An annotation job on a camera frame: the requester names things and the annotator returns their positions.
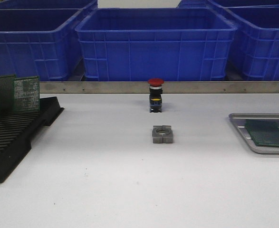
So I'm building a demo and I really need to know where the right blue plastic bin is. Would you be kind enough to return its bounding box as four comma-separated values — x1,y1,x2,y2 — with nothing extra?
222,7,279,81

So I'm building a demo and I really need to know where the centre blue plastic bin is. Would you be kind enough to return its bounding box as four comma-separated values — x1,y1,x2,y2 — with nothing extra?
76,8,236,82

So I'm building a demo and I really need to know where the silver metal tray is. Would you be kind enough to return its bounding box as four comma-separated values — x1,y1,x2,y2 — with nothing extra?
229,113,279,154

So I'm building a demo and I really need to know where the far right blue bin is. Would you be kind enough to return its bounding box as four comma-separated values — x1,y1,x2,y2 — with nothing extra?
177,0,279,8

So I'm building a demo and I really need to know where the metal table edge rail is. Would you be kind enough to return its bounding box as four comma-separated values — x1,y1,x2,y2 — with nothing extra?
40,81,279,94

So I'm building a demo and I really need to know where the black slotted board rack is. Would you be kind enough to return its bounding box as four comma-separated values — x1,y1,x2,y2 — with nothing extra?
0,96,64,183

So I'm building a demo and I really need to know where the far left blue bin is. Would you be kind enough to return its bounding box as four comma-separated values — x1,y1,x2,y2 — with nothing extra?
0,0,98,10

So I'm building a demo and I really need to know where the left blue plastic bin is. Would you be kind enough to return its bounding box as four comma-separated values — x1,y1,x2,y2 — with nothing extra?
0,9,84,81

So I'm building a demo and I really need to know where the red emergency stop button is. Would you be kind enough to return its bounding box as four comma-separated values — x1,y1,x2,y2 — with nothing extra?
148,78,164,113

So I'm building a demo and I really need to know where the grey metal mounting block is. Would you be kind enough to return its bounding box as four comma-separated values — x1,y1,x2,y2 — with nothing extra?
152,125,173,144

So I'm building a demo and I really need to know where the blue plastic bin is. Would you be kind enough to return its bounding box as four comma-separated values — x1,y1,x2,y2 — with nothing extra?
222,7,279,81
0,9,84,81
76,8,236,82

